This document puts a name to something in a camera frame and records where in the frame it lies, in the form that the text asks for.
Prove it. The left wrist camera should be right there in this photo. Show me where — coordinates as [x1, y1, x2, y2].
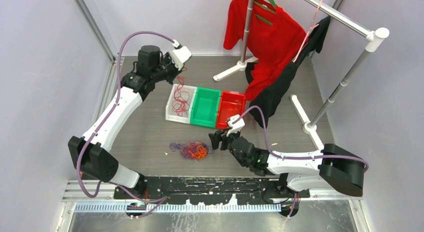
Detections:
[169, 46, 192, 71]

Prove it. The green plastic bin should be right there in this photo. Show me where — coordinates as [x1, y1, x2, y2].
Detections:
[190, 87, 222, 128]

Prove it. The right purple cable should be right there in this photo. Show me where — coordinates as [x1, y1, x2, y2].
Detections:
[231, 105, 370, 173]

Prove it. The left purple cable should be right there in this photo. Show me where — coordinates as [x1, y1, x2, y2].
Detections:
[75, 31, 181, 199]

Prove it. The white garment rack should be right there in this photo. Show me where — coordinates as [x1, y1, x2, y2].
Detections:
[212, 0, 390, 150]

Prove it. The cable bundle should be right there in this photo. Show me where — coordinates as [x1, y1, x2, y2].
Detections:
[169, 140, 212, 161]

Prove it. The white plastic bin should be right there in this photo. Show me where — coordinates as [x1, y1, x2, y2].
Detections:
[165, 84, 198, 124]

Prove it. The purple cable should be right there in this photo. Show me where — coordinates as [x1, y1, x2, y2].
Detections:
[231, 105, 370, 173]
[75, 31, 181, 199]

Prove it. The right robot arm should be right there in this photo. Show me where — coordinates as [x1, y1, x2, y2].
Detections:
[208, 129, 369, 197]

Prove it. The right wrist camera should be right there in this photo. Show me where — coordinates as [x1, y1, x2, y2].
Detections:
[226, 114, 245, 136]

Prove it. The green hanger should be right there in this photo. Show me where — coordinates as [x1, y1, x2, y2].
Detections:
[253, 0, 277, 14]

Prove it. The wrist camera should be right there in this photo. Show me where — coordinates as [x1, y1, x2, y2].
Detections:
[169, 46, 192, 71]
[226, 114, 245, 136]

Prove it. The pink hanger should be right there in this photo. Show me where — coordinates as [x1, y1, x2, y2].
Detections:
[292, 0, 323, 62]

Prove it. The red cable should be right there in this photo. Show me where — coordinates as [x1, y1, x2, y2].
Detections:
[171, 67, 192, 118]

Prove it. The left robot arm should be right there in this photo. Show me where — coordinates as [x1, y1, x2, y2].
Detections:
[68, 45, 192, 198]

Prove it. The red plastic bin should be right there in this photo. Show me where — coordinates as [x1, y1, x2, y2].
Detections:
[215, 91, 246, 129]

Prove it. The black shirt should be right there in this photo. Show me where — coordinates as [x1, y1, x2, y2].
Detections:
[245, 16, 331, 128]

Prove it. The red shirt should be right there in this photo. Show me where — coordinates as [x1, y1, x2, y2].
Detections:
[223, 0, 306, 101]

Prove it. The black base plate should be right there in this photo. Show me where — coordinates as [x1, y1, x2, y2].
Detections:
[130, 176, 310, 216]

